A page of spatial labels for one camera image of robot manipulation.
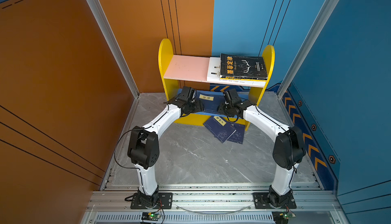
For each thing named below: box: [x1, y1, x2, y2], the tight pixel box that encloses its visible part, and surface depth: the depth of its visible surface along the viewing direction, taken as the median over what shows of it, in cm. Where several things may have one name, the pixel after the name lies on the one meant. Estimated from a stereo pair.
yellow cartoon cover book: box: [219, 76, 268, 82], surface depth 67 cm
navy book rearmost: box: [223, 122, 246, 145], surface depth 97 cm
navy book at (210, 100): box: [194, 90, 227, 113], surface depth 97 cm
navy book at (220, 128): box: [203, 115, 237, 144], surface depth 99 cm
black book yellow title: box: [219, 53, 269, 78], surface depth 70 cm
